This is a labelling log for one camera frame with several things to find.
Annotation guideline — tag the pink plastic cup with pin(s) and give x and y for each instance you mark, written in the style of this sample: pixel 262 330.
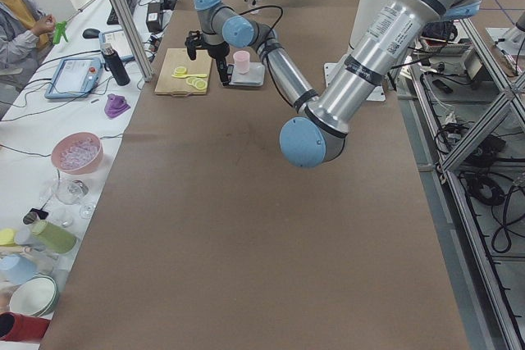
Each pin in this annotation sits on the pink plastic cup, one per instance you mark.
pixel 241 60

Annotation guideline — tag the silver digital kitchen scale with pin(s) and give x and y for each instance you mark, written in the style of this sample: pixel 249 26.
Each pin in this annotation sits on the silver digital kitchen scale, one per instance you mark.
pixel 254 78

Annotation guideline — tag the yellow cup on shelf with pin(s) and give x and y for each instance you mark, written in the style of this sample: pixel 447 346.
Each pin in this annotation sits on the yellow cup on shelf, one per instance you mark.
pixel 7 237

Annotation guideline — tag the light blue cup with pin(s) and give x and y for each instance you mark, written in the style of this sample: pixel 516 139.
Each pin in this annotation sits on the light blue cup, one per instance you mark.
pixel 18 269

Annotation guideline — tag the yellow plastic knife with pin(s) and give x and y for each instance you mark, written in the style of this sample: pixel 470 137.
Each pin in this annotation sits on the yellow plastic knife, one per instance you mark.
pixel 198 75

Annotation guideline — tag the lemon slice single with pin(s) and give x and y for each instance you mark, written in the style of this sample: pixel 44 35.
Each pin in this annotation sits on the lemon slice single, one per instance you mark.
pixel 180 70

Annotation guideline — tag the lemon slice near knife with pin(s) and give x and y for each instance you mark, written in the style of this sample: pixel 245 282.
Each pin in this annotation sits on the lemon slice near knife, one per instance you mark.
pixel 190 80

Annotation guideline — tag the wooden cutting board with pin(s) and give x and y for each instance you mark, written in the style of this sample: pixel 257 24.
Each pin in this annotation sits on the wooden cutting board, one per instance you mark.
pixel 177 87

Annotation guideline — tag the black adapter box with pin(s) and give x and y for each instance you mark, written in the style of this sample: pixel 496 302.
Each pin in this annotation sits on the black adapter box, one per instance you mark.
pixel 154 17

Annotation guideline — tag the black thermos bottle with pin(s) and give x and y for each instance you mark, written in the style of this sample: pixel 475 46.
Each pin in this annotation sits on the black thermos bottle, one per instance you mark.
pixel 114 63

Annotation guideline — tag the far teach pendant tablet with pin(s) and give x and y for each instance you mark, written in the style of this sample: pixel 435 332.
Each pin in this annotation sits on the far teach pendant tablet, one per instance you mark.
pixel 118 40

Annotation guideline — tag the teach pendant tablet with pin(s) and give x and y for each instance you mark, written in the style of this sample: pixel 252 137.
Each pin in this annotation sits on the teach pendant tablet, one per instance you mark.
pixel 75 77
pixel 118 40

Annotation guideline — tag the purple cloth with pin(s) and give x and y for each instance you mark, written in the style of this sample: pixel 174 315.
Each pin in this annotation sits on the purple cloth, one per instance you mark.
pixel 115 105

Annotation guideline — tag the black computer mouse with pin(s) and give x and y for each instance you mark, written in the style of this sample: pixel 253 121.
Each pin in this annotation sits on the black computer mouse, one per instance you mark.
pixel 90 33

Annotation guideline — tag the near teach pendant tablet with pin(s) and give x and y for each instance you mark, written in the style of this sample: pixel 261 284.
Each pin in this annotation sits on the near teach pendant tablet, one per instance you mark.
pixel 75 77

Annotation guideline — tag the green clamp tool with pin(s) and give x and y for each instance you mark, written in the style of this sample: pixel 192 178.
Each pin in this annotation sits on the green clamp tool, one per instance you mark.
pixel 60 33

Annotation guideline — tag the pink bowl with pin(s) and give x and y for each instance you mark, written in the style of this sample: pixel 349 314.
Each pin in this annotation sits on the pink bowl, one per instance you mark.
pixel 78 154

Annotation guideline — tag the seated person grey jacket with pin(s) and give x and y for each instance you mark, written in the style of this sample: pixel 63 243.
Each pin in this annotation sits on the seated person grey jacket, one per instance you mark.
pixel 26 37

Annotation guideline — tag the clear wine glass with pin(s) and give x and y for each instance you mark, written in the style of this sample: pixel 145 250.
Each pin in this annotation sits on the clear wine glass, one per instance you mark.
pixel 75 192

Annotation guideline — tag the green bottle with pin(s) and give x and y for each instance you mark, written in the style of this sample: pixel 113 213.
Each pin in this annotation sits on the green bottle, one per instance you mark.
pixel 53 237

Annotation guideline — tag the white green bowl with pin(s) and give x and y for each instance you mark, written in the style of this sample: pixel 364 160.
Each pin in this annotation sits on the white green bowl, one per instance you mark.
pixel 37 297

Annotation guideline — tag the red cylinder container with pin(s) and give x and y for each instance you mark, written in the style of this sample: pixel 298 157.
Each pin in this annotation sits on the red cylinder container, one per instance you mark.
pixel 21 328

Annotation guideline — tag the aluminium frame post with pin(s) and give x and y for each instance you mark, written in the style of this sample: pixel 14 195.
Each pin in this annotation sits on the aluminium frame post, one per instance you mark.
pixel 127 24

